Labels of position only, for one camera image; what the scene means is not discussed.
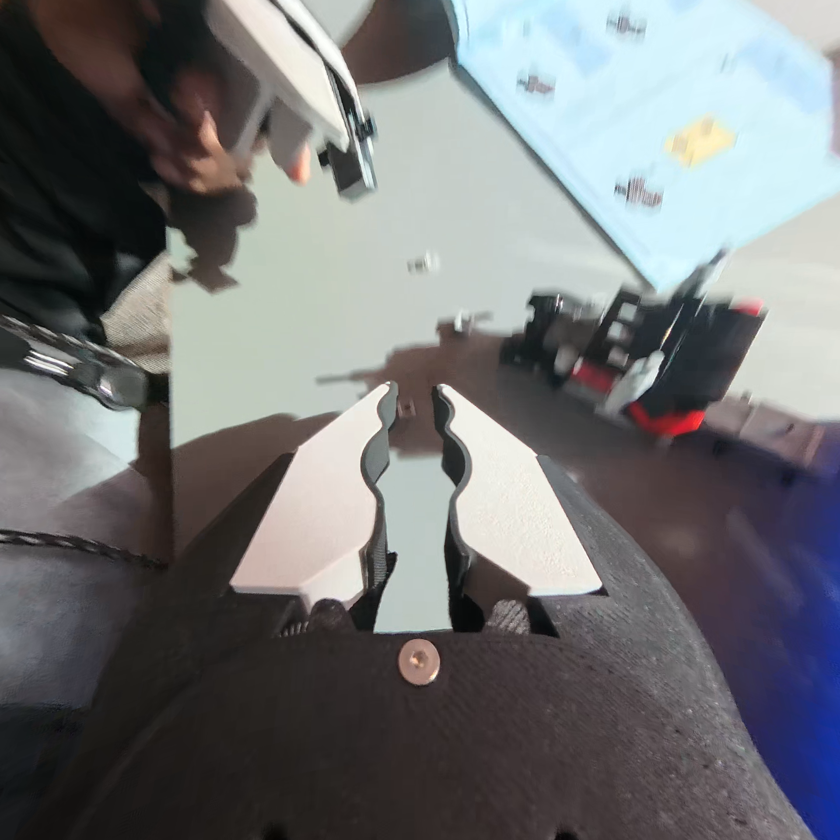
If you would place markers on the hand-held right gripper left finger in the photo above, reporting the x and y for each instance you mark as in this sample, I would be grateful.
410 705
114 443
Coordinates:
315 512

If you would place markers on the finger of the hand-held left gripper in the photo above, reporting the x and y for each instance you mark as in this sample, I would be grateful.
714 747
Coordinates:
275 52
336 72

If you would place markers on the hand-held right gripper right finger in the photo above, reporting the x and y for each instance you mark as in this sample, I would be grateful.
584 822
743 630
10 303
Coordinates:
518 518

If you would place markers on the dark grey brick piece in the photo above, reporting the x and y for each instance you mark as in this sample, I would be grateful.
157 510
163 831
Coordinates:
351 174

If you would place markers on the person's left forearm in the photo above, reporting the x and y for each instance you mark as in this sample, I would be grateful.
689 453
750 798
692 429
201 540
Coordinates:
59 164

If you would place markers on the white desk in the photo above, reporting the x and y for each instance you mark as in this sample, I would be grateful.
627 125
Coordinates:
328 295

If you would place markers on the person's left hand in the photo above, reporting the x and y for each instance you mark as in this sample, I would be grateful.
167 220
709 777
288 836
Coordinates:
190 144

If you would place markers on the small clear round brick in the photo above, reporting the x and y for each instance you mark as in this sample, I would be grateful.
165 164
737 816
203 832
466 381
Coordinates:
423 263

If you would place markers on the red black toy brick vehicle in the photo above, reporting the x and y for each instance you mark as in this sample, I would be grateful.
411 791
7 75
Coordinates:
656 367

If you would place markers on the metal badge reel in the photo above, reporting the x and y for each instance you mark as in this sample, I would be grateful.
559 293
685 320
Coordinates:
111 387

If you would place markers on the light blue instruction booklet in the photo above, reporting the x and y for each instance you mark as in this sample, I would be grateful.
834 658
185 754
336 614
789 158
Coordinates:
623 118

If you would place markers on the blue plastic bin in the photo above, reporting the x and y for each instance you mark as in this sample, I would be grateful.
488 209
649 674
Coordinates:
807 656

